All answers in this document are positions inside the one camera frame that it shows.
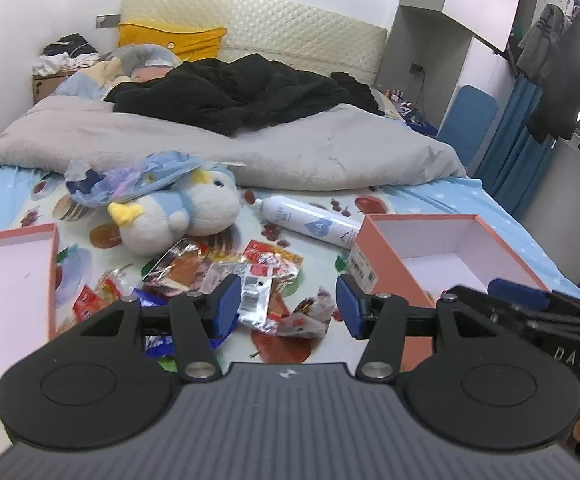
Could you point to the black blanket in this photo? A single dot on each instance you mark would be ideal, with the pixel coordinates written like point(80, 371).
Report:
point(230, 90)

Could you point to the pink box lid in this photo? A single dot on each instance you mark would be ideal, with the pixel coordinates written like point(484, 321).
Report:
point(5, 310)

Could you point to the grey wall bracket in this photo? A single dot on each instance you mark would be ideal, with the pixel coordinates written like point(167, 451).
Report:
point(107, 20)

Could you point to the blue plastic bag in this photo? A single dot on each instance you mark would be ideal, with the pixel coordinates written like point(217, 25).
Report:
point(135, 175)

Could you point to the yellow pillow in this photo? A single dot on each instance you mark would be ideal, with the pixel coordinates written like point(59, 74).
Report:
point(170, 40)

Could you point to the black wall plug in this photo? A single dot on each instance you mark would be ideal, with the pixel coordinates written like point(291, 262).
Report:
point(416, 68)

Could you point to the blue cartoon pillow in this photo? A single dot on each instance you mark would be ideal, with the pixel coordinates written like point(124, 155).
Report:
point(120, 60)

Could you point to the grey duvet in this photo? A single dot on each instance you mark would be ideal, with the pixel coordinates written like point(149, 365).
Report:
point(295, 150)

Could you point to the blue padded board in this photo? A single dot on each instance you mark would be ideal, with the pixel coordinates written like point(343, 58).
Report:
point(464, 125)

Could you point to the white blue penguin plush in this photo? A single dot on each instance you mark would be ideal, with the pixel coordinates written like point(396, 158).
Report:
point(195, 205)

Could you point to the cardboard box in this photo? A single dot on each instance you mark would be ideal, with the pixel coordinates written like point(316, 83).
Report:
point(45, 85)

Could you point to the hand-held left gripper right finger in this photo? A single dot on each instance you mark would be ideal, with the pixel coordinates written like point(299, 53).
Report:
point(348, 305)

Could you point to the blue curtain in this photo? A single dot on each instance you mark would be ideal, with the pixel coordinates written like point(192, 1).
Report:
point(509, 160)

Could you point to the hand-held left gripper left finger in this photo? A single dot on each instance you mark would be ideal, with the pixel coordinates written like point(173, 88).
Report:
point(227, 305)

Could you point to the cream padded headboard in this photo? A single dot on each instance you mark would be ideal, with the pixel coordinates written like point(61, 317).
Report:
point(295, 30)

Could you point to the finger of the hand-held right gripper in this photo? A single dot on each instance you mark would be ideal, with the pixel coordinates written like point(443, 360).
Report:
point(517, 291)

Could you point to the heap of clothes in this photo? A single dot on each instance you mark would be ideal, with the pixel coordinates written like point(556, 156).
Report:
point(60, 57)

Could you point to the cluster of small bottles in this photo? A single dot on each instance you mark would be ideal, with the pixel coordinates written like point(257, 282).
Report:
point(409, 110)

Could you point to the grey striped hanging jacket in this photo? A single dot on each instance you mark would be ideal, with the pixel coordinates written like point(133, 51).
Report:
point(539, 40)

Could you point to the white spray bottle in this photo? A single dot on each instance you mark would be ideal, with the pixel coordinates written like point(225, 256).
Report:
point(305, 220)

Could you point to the black hanging garment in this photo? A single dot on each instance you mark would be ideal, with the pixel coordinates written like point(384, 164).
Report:
point(574, 85)

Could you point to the pile of snack packets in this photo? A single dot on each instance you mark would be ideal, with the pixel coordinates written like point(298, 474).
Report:
point(260, 270)

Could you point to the printed bed sheet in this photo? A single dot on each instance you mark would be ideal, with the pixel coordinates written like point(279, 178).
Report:
point(419, 200)

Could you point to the pink box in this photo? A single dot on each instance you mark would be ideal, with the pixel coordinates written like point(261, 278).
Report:
point(459, 240)

